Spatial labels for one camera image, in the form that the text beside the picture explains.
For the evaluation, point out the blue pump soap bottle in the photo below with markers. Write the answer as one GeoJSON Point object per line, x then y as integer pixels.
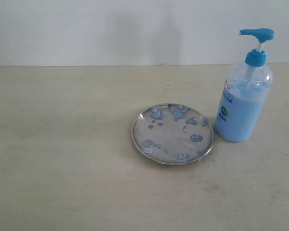
{"type": "Point", "coordinates": [245, 91]}

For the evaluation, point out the round metal plate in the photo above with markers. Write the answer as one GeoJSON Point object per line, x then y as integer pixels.
{"type": "Point", "coordinates": [172, 134]}

